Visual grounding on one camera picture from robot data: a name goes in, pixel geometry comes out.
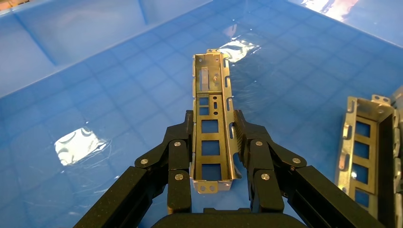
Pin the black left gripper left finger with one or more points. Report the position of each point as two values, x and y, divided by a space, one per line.
178 163

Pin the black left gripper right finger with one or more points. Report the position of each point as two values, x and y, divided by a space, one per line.
264 163

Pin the perforated metal bracket part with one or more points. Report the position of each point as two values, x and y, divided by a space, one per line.
349 148
398 97
220 94

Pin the large blue plastic bin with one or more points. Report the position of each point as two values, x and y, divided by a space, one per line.
94 78

